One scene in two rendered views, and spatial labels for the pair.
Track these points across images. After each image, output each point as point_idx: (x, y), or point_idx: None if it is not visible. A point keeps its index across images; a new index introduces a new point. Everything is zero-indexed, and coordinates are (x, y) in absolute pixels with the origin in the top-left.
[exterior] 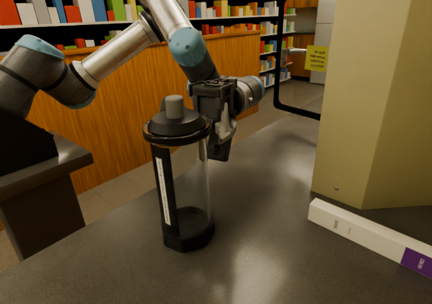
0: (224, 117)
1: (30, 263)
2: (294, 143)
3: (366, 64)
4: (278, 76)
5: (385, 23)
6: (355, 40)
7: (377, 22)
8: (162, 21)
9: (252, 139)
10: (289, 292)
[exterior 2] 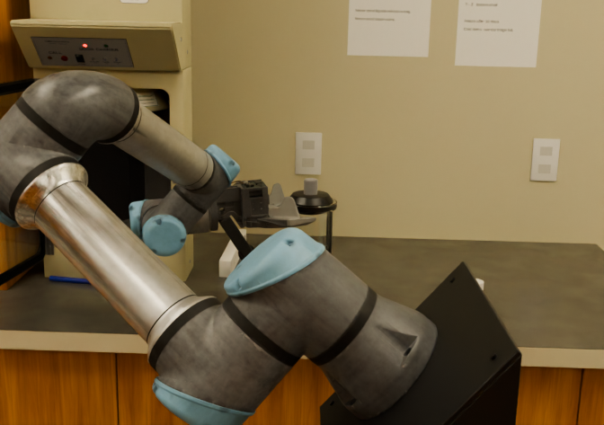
0: (275, 196)
1: None
2: (69, 303)
3: None
4: None
5: (190, 117)
6: (187, 132)
7: (189, 117)
8: (193, 148)
9: (81, 325)
10: None
